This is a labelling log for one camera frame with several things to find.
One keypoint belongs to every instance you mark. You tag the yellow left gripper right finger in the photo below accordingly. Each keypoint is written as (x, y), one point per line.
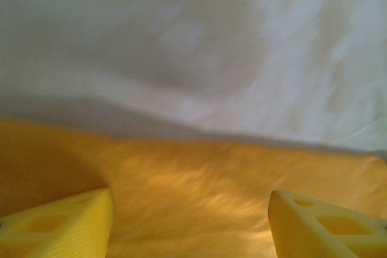
(329, 227)

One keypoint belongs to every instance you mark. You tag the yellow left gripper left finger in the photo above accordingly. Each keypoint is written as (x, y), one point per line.
(60, 227)

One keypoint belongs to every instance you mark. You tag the yellow-orange t-shirt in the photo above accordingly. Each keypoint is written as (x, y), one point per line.
(193, 185)

